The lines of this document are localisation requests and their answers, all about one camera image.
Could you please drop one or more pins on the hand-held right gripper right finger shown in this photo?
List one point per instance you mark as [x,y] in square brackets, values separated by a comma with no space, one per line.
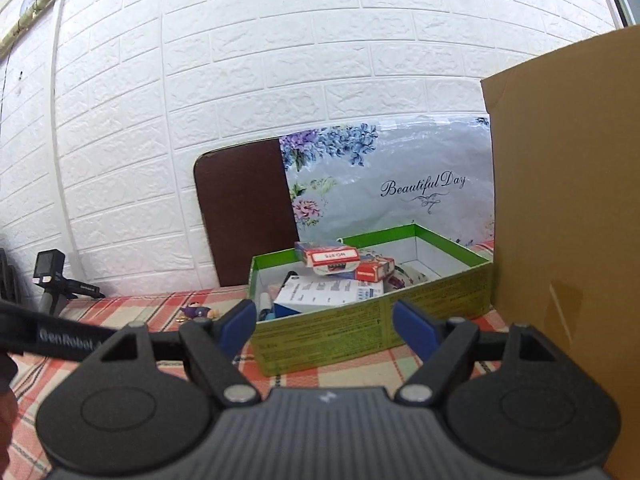
[412,325]

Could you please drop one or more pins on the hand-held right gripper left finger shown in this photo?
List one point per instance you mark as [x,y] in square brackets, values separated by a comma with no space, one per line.
[237,325]

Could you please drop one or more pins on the blue red card box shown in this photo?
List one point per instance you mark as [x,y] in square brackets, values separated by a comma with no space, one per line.
[327,257]
[372,270]

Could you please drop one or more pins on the white printed carton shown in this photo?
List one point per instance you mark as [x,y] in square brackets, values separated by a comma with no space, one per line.
[320,295]

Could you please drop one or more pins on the green cardboard box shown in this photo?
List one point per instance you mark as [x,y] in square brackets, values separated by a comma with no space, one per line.
[325,332]

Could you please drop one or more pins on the floral patterned packet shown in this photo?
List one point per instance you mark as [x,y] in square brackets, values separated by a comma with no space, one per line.
[410,276]

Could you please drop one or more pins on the black grey hand-held device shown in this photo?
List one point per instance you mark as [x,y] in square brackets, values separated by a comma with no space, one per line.
[47,265]

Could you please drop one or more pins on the plaid tablecloth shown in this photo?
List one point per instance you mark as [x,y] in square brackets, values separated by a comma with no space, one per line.
[150,307]

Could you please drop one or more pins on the brown board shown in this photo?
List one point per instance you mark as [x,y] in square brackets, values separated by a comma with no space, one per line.
[245,210]

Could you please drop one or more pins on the floral plastic bag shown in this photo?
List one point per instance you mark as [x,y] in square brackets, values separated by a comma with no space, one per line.
[400,200]

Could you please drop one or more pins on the large brown cardboard box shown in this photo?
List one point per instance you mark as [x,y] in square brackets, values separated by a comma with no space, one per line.
[565,185]

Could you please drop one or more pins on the white wall conduit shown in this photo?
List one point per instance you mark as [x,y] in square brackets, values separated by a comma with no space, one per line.
[56,125]

